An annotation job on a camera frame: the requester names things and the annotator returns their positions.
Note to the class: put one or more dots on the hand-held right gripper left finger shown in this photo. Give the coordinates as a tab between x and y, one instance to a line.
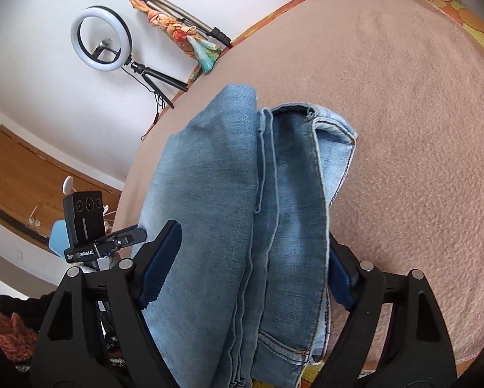
161	268

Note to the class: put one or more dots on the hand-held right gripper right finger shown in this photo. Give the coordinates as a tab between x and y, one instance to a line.
341	281

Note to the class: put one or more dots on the light blue denim pants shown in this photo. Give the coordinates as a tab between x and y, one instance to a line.
209	169

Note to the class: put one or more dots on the light blue object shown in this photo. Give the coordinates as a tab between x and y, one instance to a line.
58	238

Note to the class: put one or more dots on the wooden door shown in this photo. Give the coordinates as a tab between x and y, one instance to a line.
24	178

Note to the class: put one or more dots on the person's dark clothing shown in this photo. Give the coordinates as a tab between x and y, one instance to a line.
7	331

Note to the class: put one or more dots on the beige fleece blanket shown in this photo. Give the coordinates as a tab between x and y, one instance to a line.
407	129

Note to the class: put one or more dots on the colourful scarf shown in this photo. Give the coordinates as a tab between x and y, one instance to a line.
197	46

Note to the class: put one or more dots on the silver tripod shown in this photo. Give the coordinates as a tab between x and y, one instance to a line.
185	16

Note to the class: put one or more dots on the orange floral bedsheet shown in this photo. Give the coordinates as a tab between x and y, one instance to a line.
468	12

